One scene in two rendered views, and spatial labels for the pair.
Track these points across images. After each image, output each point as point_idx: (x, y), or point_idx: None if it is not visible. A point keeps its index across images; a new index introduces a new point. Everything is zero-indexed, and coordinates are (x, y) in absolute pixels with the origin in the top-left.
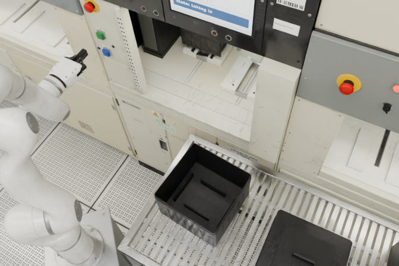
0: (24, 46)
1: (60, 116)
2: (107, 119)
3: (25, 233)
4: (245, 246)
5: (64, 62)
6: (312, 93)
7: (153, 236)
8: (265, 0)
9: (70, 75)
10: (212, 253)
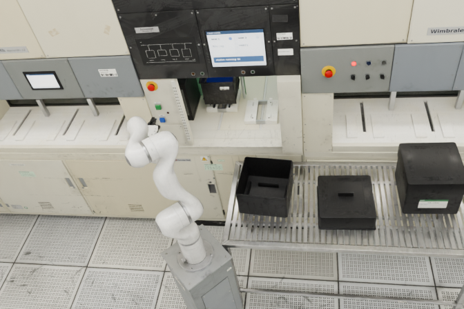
0: (82, 147)
1: None
2: None
3: (175, 223)
4: (306, 209)
5: None
6: (311, 87)
7: (242, 227)
8: (271, 41)
9: (154, 133)
10: (287, 221)
